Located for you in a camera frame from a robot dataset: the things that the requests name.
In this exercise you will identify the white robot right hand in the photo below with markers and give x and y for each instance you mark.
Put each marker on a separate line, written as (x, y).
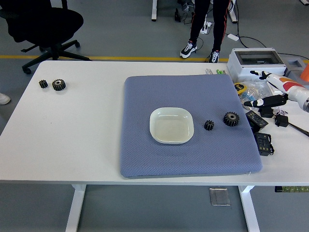
(289, 87)

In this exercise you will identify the large black steel gear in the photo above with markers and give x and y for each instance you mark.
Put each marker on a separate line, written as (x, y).
(227, 120)
(58, 87)

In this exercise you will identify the small black steel gear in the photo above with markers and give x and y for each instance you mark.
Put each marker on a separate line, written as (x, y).
(209, 125)
(43, 84)

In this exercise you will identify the large grey box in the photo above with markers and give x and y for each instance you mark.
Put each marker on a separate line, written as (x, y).
(293, 75)

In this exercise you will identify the small black plastic box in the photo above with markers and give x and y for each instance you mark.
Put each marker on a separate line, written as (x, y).
(265, 112)

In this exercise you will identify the orange cone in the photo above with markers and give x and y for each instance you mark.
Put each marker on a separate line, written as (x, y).
(305, 73)

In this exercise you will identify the grey block with square recess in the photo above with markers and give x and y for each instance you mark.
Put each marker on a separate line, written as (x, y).
(290, 66)

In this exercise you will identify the clear plastic parts bag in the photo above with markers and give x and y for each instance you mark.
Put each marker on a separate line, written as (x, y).
(256, 90)

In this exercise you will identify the black power adapter plug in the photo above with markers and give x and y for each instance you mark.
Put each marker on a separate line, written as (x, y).
(282, 120)

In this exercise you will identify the black flat bar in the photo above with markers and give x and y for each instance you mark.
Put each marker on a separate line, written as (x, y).
(299, 129)

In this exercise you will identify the yellow black tape measure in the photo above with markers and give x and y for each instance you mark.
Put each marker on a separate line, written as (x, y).
(239, 87)

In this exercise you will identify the green plastic connector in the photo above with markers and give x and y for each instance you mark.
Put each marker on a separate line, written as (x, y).
(220, 71)

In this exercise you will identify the white floor adapter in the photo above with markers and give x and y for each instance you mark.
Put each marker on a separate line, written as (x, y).
(233, 37)

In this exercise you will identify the clear plastic connector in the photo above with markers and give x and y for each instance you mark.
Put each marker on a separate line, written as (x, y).
(209, 71)

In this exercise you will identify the white background desk leg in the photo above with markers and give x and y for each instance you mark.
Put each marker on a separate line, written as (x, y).
(154, 10)
(233, 12)

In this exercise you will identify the white power strip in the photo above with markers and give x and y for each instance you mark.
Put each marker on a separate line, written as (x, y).
(207, 27)

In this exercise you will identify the desk control panel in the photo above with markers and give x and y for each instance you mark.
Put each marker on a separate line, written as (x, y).
(292, 189)

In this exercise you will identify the white square dish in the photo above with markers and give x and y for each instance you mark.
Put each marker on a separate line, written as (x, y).
(171, 126)

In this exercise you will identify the white table leg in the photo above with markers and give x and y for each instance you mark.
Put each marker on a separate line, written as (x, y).
(249, 210)
(76, 207)

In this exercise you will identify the metal floor plate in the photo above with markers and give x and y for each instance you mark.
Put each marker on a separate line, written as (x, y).
(219, 197)

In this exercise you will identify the black floor stand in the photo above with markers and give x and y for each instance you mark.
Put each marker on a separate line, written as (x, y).
(177, 15)

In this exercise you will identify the blue-grey textured mat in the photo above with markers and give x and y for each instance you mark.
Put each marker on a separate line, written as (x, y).
(169, 159)

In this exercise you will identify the black office chair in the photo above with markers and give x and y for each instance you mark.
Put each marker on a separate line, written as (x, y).
(46, 21)

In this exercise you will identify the grey electrical enclosure box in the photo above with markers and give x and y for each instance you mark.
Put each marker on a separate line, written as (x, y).
(253, 68)

